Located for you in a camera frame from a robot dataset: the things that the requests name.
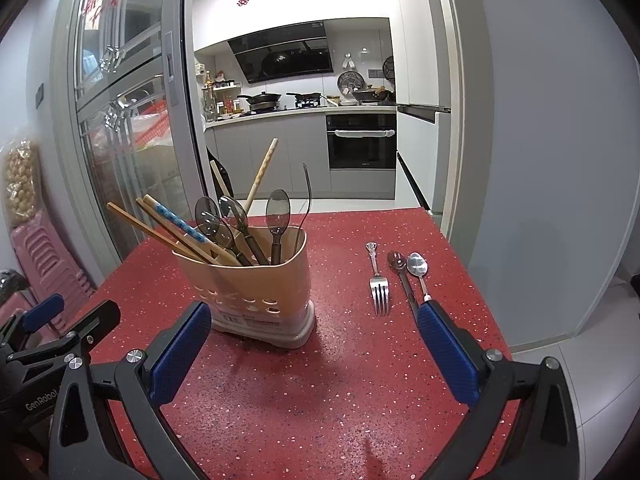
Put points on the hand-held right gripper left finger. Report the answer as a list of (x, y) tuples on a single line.
[(182, 355)]

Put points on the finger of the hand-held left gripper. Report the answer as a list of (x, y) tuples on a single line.
[(42, 310), (95, 320)]

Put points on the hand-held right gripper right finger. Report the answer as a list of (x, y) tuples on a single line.
[(445, 355)]

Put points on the beige plastic cutlery holder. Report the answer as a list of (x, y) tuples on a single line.
[(260, 285)]

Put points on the blue patterned chopstick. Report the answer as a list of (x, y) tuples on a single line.
[(175, 220)]

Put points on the yellow patterned chopstick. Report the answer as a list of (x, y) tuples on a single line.
[(262, 172)]

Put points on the plain steel fork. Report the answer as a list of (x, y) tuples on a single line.
[(308, 190)]

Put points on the black rounded object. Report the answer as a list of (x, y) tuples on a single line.
[(7, 285)]

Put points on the pink plastic stool stack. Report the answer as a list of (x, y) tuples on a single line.
[(50, 260)]

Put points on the small ornate steel fork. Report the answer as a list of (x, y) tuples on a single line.
[(380, 295)]

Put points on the bag of nuts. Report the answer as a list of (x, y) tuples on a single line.
[(22, 180)]

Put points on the black bag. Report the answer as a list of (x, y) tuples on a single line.
[(222, 170)]

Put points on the sliding glass door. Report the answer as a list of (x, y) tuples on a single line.
[(125, 125)]

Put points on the black built-in oven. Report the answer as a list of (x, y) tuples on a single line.
[(360, 150)]

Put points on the spice rack with bottles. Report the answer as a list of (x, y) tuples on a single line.
[(217, 97)]

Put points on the black wok with food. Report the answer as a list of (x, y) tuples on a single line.
[(372, 95)]

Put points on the black frying pan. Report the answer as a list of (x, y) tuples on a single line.
[(304, 97)]

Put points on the black range hood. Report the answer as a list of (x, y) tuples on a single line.
[(280, 60)]

